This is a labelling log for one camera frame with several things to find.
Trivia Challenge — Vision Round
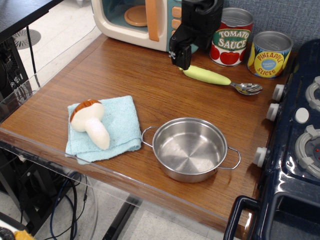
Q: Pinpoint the pineapple slices can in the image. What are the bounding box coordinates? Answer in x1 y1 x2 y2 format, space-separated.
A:
247 31 294 79

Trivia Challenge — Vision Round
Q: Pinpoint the black desk at left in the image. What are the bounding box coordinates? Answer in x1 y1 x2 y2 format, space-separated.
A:
0 0 62 43

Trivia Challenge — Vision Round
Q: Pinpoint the light blue folded cloth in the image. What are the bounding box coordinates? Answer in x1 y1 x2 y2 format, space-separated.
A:
65 95 142 165

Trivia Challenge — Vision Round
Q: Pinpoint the plush toy mushroom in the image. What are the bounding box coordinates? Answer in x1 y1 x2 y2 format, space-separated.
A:
69 99 110 150

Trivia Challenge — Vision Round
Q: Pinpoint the blue cable under table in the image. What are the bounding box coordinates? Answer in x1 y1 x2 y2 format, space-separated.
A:
49 172 88 240

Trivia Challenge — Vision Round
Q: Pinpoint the spoon with green handle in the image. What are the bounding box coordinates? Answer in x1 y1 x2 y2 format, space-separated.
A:
179 65 263 96

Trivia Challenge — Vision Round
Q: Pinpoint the metal pot with handles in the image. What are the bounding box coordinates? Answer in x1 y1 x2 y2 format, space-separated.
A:
141 117 232 183

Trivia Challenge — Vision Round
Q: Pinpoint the toy microwave oven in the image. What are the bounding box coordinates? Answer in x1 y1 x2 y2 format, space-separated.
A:
91 0 182 52

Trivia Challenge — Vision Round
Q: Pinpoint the tomato sauce can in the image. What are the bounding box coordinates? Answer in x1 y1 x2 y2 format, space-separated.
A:
210 7 255 66

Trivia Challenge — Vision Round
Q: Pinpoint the dark blue toy stove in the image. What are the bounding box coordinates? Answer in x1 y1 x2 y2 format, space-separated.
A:
224 39 320 240

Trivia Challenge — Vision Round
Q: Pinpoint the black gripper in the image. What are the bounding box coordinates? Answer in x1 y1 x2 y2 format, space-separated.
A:
168 0 224 70

